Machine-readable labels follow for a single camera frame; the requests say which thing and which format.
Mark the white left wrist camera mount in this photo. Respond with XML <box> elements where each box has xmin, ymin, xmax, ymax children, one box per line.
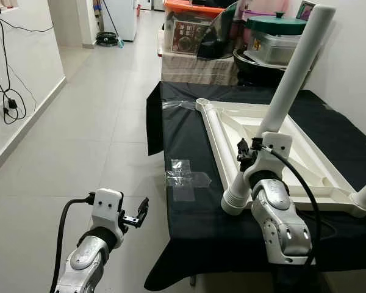
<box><xmin>90</xmin><ymin>188</ymin><xmax>126</xmax><ymax>242</ymax></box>

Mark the black wall cable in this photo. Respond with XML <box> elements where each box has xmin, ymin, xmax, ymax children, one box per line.
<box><xmin>0</xmin><ymin>15</ymin><xmax>54</xmax><ymax>32</ymax></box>
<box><xmin>0</xmin><ymin>18</ymin><xmax>26</xmax><ymax>126</ymax></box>

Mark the clear tape strip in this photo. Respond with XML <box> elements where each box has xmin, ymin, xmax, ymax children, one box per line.
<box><xmin>163</xmin><ymin>99</ymin><xmax>199</xmax><ymax>110</ymax></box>

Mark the black framed tablet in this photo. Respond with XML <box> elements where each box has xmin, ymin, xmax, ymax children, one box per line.
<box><xmin>296</xmin><ymin>0</ymin><xmax>321</xmax><ymax>22</ymax></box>

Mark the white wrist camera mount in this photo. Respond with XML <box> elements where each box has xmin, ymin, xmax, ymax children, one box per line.
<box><xmin>244</xmin><ymin>131</ymin><xmax>292</xmax><ymax>184</ymax></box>
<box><xmin>90</xmin><ymin>188</ymin><xmax>126</xmax><ymax>242</ymax></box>

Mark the patterned cloth covered table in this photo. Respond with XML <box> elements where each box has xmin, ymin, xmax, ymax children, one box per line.
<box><xmin>160</xmin><ymin>52</ymin><xmax>242</xmax><ymax>86</ymax></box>

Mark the black coiled hose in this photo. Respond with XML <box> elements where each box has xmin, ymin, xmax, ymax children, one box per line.
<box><xmin>96</xmin><ymin>34</ymin><xmax>120</xmax><ymax>48</ymax></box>

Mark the dark green pot lid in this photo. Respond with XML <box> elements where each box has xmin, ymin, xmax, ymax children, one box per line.
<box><xmin>246</xmin><ymin>13</ymin><xmax>309</xmax><ymax>36</ymax></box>

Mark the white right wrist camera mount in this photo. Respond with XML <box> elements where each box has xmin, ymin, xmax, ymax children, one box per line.
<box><xmin>244</xmin><ymin>131</ymin><xmax>292</xmax><ymax>184</ymax></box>

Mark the white plastic children table top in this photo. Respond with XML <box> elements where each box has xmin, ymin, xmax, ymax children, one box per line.
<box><xmin>195</xmin><ymin>98</ymin><xmax>366</xmax><ymax>217</ymax></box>

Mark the black tablecloth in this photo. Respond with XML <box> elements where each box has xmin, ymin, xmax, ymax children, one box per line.
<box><xmin>143</xmin><ymin>81</ymin><xmax>366</xmax><ymax>292</ymax></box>

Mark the black wok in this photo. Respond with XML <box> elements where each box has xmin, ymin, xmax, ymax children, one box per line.
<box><xmin>233</xmin><ymin>49</ymin><xmax>287</xmax><ymax>86</ymax></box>

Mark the pink plastic container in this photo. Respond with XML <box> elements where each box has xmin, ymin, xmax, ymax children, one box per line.
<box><xmin>241</xmin><ymin>0</ymin><xmax>306</xmax><ymax>19</ymax></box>

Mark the white chest freezer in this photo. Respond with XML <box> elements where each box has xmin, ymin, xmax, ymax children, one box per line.
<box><xmin>104</xmin><ymin>0</ymin><xmax>138</xmax><ymax>42</ymax></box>

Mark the mop with teal head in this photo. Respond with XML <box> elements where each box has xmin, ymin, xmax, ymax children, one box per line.
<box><xmin>101</xmin><ymin>0</ymin><xmax>126</xmax><ymax>48</ymax></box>

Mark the clear plastic storage bin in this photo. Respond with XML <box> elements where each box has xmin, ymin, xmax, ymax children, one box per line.
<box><xmin>250</xmin><ymin>34</ymin><xmax>303</xmax><ymax>67</ymax></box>

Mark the orange lid storage box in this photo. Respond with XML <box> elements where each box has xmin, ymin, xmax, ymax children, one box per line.
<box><xmin>163</xmin><ymin>0</ymin><xmax>223</xmax><ymax>54</ymax></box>

